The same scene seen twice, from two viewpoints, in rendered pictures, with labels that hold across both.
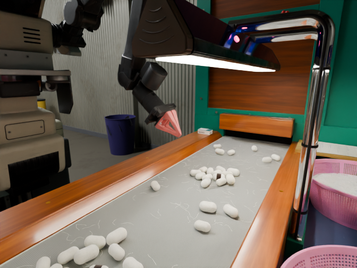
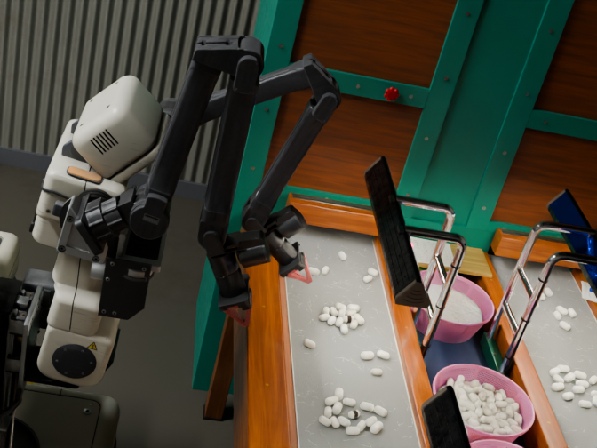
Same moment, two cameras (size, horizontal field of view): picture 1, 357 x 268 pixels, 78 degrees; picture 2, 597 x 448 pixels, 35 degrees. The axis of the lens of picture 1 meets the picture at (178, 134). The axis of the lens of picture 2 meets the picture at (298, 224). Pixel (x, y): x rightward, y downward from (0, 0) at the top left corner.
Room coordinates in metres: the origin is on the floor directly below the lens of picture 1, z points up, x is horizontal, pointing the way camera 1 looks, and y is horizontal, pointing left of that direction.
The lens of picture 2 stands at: (-0.86, 1.51, 2.24)
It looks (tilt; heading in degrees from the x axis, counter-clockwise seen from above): 30 degrees down; 316
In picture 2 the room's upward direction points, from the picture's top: 15 degrees clockwise
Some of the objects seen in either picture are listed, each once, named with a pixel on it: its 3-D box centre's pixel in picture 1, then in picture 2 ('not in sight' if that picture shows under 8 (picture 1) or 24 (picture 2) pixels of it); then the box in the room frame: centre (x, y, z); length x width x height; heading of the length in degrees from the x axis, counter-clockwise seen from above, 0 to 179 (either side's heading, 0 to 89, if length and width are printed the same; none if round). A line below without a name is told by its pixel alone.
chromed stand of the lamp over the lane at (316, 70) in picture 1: (270, 131); (406, 285); (0.48, -0.21, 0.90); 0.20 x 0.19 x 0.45; 147
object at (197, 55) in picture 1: (241, 50); (395, 223); (0.53, -0.14, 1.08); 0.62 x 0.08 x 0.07; 147
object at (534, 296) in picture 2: not in sight; (545, 307); (0.26, -0.54, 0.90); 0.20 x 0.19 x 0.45; 147
